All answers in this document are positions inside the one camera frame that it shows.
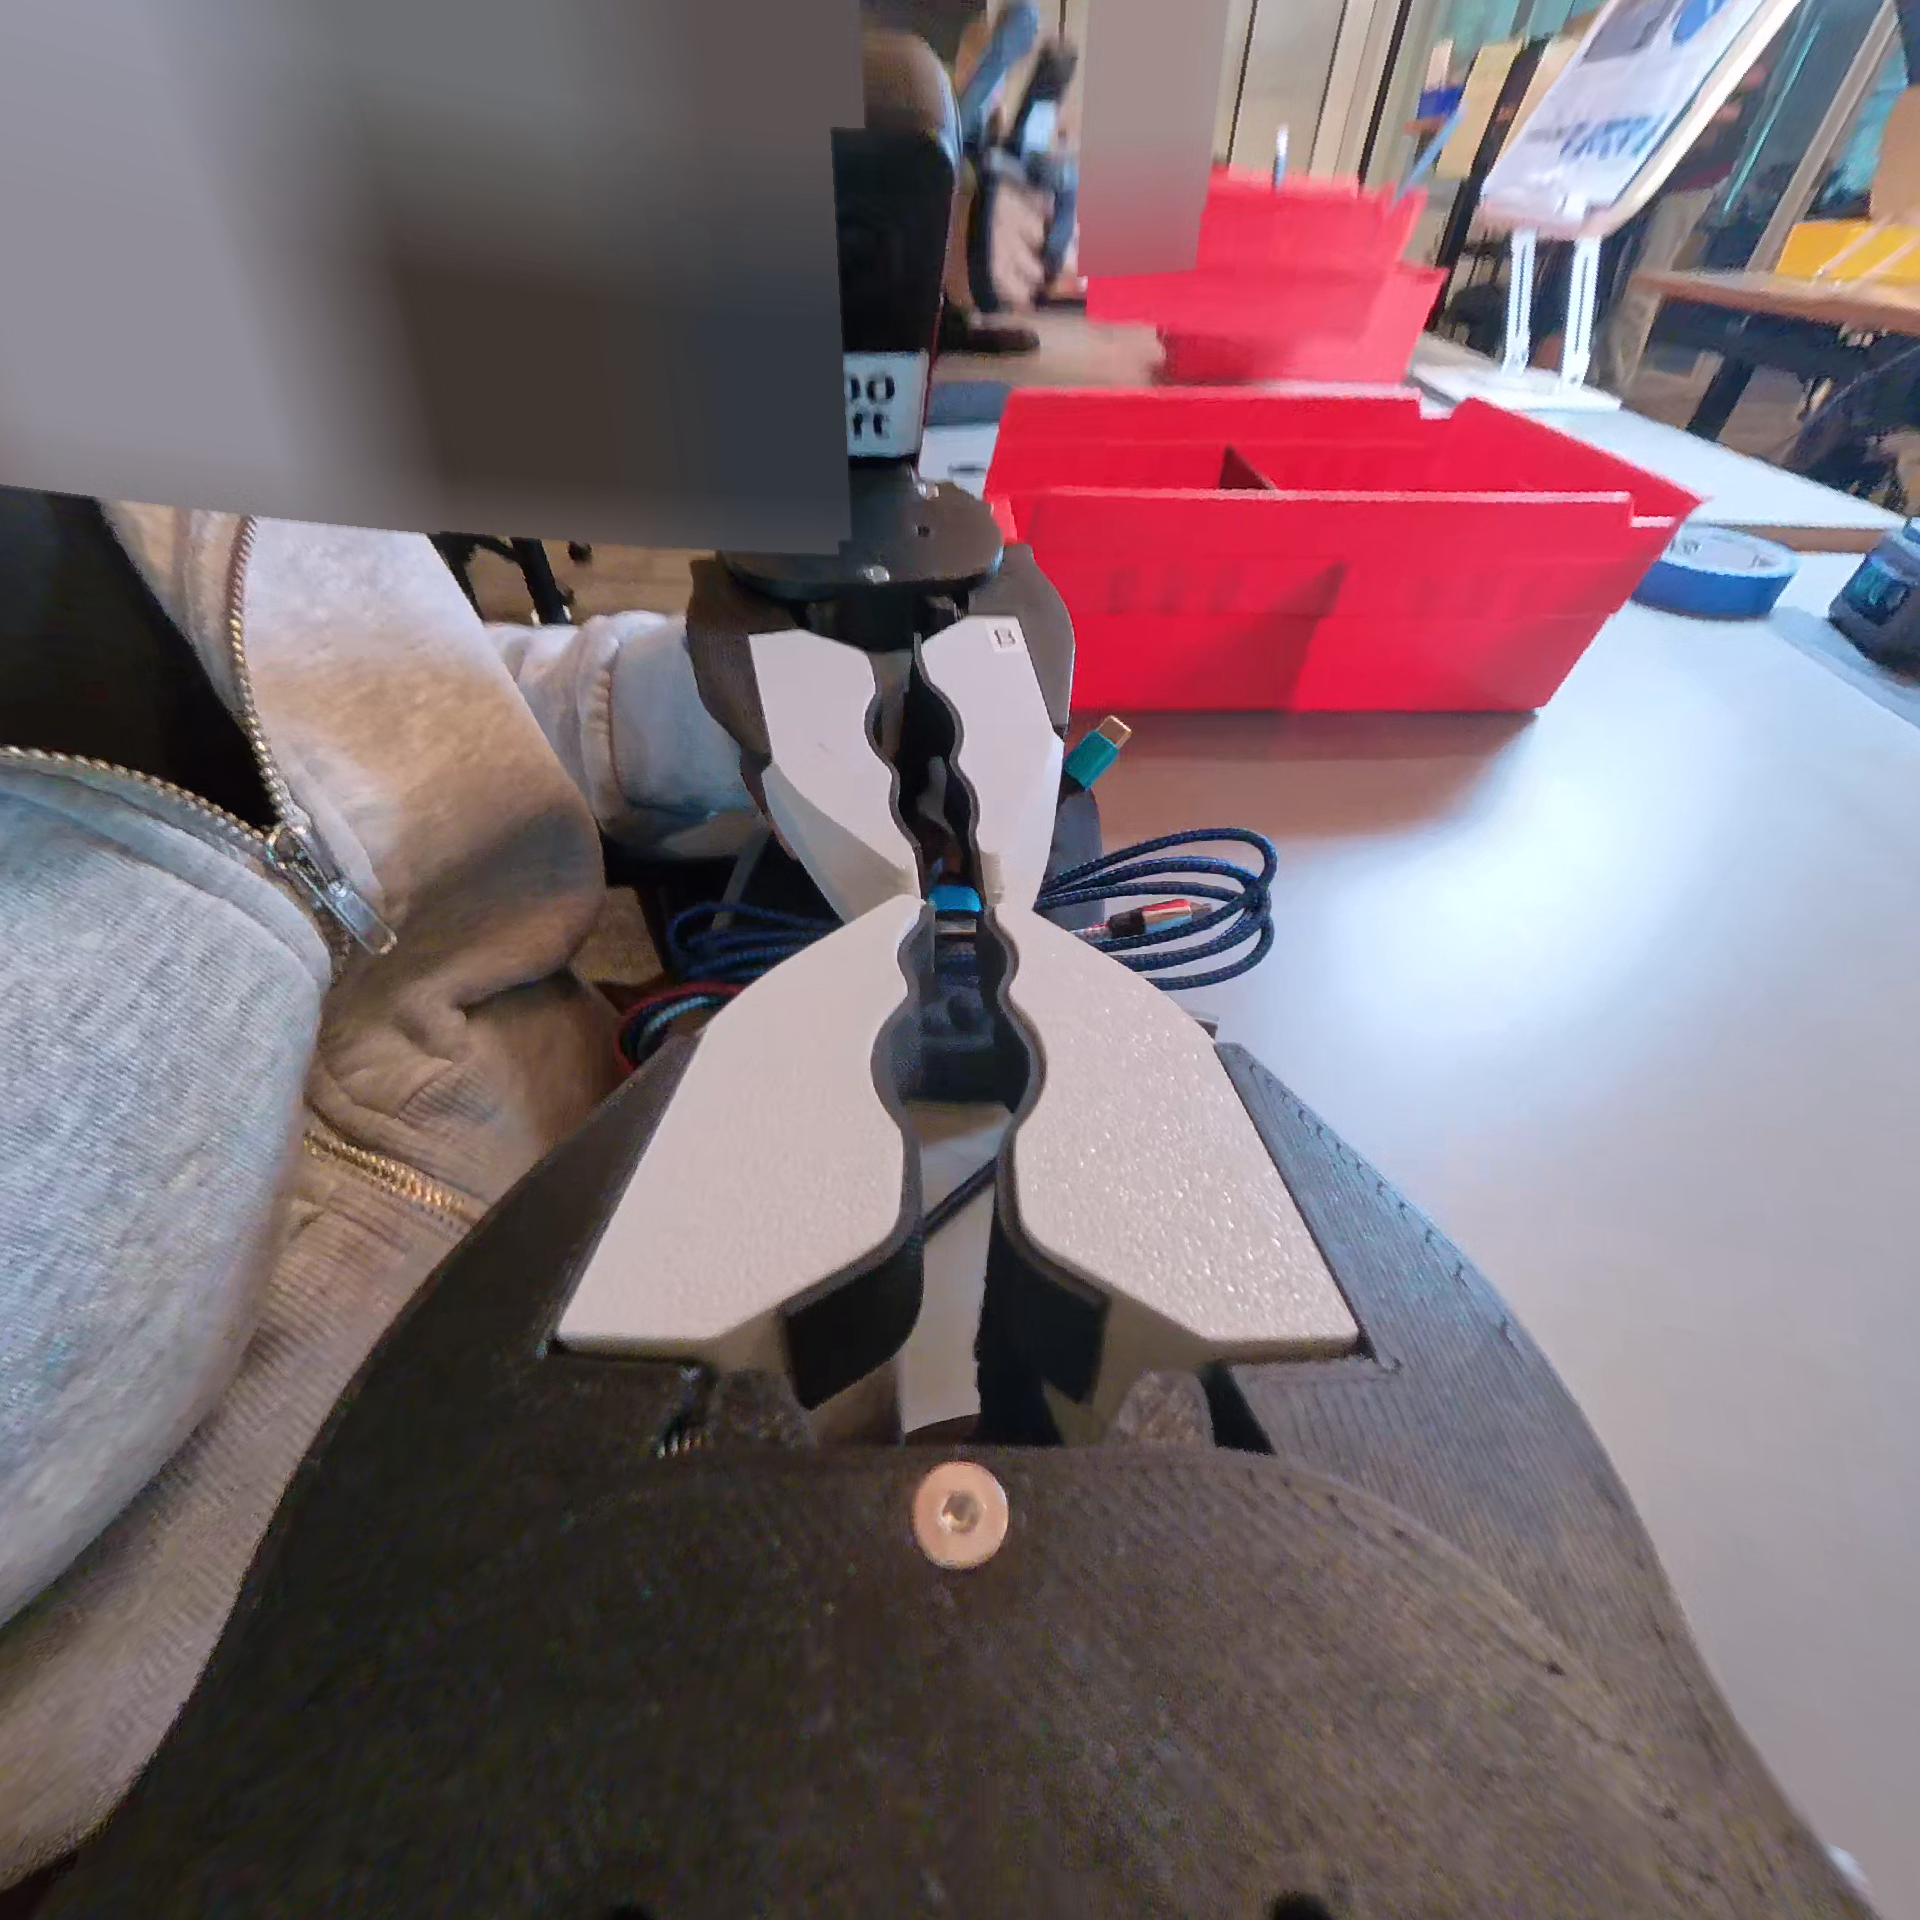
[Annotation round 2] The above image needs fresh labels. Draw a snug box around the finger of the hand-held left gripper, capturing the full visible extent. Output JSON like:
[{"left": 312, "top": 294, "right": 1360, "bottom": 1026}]
[
  {"left": 748, "top": 633, "right": 939, "bottom": 916},
  {"left": 900, "top": 615, "right": 1075, "bottom": 909}
]

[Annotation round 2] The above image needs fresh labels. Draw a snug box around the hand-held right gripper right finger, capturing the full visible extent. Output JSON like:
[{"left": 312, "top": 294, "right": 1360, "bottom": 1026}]
[{"left": 978, "top": 903, "right": 1362, "bottom": 1448}]

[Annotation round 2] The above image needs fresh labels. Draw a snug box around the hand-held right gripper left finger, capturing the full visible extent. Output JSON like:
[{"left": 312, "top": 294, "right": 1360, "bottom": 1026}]
[{"left": 552, "top": 900, "right": 923, "bottom": 1413}]

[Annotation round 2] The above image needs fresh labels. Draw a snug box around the blue braided multi-plug cable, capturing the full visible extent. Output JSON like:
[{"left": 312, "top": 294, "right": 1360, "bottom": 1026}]
[{"left": 616, "top": 712, "right": 1281, "bottom": 1057}]

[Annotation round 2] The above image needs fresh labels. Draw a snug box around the person's left forearm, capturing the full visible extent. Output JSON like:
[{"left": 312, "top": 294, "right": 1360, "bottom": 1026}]
[{"left": 488, "top": 608, "right": 760, "bottom": 857}]

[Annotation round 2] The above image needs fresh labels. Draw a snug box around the red plastic bin with divider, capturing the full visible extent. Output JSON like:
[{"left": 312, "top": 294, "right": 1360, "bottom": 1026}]
[{"left": 983, "top": 382, "right": 1706, "bottom": 712}]

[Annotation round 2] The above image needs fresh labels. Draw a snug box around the blue tape roll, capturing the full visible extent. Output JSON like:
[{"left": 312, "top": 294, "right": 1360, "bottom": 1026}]
[{"left": 1633, "top": 520, "right": 1801, "bottom": 616}]

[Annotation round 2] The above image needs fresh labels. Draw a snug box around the instruction board on white stand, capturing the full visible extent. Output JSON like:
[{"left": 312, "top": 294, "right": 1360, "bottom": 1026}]
[{"left": 1418, "top": 0, "right": 1809, "bottom": 413}]

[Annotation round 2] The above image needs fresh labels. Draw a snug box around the wooden work table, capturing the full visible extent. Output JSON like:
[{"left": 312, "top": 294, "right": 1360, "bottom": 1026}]
[{"left": 1627, "top": 270, "right": 1920, "bottom": 436}]

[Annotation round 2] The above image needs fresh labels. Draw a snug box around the dark blue electronic box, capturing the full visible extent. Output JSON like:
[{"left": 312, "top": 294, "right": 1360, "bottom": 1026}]
[{"left": 1823, "top": 517, "right": 1920, "bottom": 676}]

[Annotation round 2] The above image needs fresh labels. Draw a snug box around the yellow plastic bin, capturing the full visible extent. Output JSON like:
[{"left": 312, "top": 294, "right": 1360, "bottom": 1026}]
[{"left": 1776, "top": 216, "right": 1920, "bottom": 287}]

